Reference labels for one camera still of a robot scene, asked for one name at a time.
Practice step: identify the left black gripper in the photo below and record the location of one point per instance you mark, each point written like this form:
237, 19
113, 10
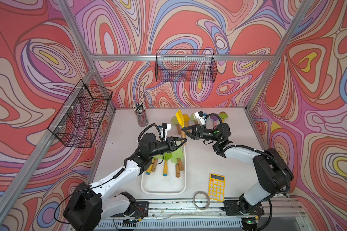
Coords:
170, 144

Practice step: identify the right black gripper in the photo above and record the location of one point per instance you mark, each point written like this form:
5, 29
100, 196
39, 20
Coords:
195, 128

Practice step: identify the green shovel wooden handle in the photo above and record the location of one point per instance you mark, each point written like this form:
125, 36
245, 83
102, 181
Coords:
174, 121
193, 119

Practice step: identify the purple shovel pink handle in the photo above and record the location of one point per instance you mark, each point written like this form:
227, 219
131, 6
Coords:
214, 120

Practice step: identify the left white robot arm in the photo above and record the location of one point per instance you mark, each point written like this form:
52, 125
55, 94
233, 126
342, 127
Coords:
90, 204

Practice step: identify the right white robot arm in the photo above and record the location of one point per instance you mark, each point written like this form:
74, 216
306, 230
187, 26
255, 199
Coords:
273, 174

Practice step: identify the white plastic storage box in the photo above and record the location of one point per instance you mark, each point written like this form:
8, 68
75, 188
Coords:
157, 184

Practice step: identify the clear cup of pens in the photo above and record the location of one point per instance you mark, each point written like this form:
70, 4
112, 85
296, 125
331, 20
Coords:
140, 112

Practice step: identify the yellow calculator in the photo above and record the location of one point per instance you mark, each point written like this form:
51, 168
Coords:
216, 190

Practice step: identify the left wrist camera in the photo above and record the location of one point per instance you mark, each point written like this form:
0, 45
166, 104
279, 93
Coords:
164, 128

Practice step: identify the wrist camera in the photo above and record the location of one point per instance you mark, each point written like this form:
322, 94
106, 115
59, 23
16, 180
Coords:
164, 128
199, 118

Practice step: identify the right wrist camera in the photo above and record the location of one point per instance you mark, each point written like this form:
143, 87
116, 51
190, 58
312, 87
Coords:
199, 118

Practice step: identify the black wire basket back wall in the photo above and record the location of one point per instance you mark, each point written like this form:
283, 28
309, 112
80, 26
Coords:
185, 65

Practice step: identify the black wire basket wall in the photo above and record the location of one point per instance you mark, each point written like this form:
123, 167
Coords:
85, 109
185, 65

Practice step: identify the black wire basket left wall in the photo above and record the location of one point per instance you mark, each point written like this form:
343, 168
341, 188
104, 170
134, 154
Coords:
85, 109

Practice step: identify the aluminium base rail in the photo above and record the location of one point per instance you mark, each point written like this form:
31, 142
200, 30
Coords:
282, 214

